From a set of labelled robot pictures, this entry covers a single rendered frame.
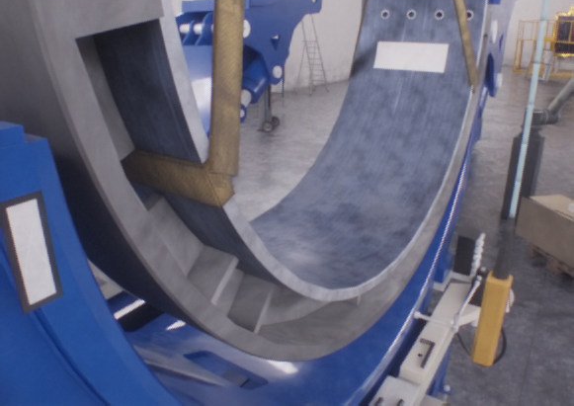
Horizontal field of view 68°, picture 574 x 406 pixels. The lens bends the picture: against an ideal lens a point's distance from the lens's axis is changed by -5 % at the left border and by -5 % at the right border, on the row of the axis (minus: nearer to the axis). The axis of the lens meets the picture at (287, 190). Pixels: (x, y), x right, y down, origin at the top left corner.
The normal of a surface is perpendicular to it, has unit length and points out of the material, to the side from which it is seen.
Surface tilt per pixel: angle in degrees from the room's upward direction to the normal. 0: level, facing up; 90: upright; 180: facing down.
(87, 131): 90
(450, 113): 55
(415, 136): 45
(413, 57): 75
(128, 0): 90
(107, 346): 90
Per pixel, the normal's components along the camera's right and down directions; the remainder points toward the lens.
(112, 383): 0.83, 0.19
